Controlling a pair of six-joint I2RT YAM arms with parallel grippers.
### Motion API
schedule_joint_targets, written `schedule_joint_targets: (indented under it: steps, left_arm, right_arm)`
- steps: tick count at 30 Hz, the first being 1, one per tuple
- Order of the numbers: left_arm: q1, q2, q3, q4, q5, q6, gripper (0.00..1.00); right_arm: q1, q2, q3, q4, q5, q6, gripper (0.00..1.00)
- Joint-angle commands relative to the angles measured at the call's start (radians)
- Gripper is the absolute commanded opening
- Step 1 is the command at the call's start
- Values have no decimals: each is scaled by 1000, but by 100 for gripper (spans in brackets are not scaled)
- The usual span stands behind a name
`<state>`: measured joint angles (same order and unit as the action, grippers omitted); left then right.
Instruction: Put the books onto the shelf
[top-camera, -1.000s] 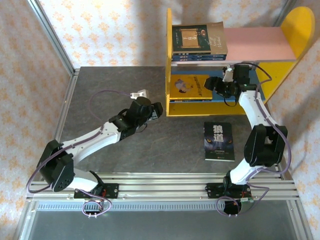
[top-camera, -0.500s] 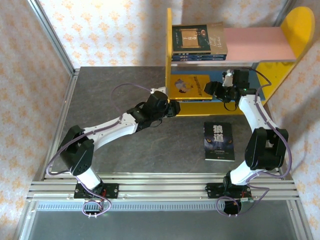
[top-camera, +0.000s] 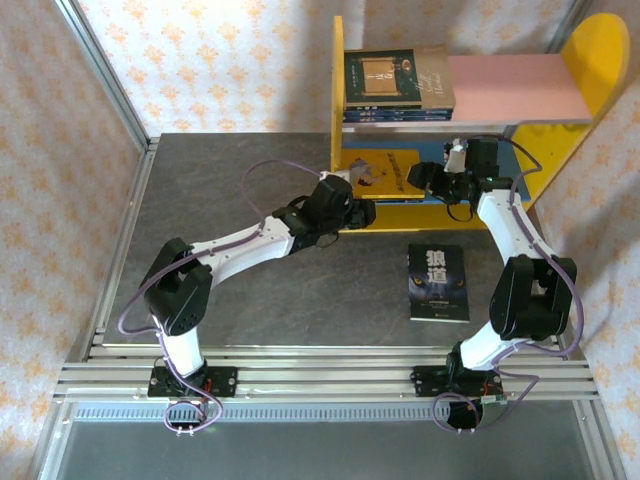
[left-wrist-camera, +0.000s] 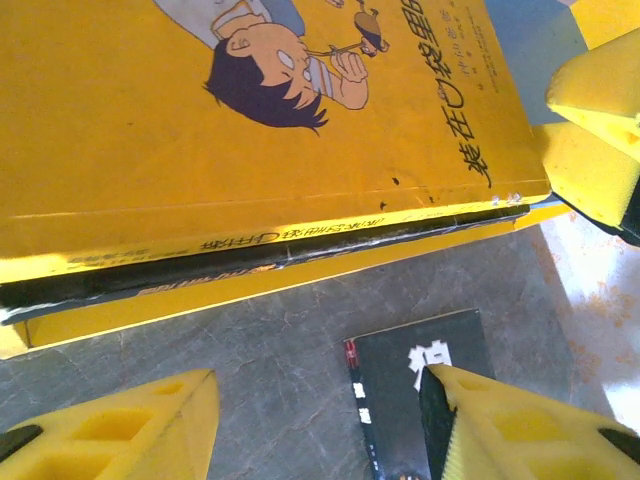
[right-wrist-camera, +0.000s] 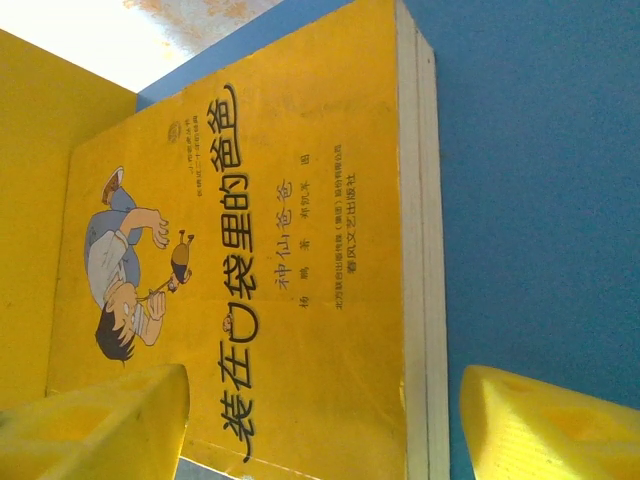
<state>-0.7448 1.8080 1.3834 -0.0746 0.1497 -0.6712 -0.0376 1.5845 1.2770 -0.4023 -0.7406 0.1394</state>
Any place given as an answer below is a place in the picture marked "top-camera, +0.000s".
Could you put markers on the dark wolf eyes book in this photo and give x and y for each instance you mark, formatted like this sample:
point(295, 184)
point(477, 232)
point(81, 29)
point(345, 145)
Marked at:
point(440, 290)

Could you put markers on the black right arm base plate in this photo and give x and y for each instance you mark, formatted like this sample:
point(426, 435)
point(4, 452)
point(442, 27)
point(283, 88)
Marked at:
point(425, 382)

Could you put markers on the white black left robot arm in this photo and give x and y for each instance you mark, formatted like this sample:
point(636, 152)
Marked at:
point(240, 250)

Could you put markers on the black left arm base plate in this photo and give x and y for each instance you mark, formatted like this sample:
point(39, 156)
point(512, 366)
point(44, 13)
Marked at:
point(227, 382)

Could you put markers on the aluminium corner post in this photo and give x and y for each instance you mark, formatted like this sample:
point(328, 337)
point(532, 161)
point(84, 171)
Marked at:
point(572, 22)
point(98, 55)

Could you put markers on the yellow pink blue bookshelf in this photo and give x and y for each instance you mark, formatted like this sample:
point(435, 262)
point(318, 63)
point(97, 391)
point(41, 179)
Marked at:
point(500, 90)

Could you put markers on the yellow cartoon book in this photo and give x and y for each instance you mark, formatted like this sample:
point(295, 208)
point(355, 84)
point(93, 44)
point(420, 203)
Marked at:
point(390, 175)

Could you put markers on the grey metal sheet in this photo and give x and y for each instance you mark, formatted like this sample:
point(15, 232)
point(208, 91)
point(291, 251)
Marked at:
point(325, 450)

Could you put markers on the black antler book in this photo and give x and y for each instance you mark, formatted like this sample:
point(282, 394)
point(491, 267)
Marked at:
point(400, 200)

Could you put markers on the small green circuit board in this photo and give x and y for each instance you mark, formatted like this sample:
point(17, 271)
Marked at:
point(495, 399)

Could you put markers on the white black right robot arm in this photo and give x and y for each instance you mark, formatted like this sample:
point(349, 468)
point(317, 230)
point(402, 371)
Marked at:
point(510, 225)

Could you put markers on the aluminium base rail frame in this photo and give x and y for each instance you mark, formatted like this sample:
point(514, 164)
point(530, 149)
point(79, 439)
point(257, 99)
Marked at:
point(325, 380)

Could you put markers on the dark blue face book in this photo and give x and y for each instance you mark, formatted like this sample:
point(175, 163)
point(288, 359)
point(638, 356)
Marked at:
point(400, 119)
point(400, 113)

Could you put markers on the green brown scroll book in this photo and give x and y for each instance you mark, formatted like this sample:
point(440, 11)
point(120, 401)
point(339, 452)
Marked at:
point(400, 75)

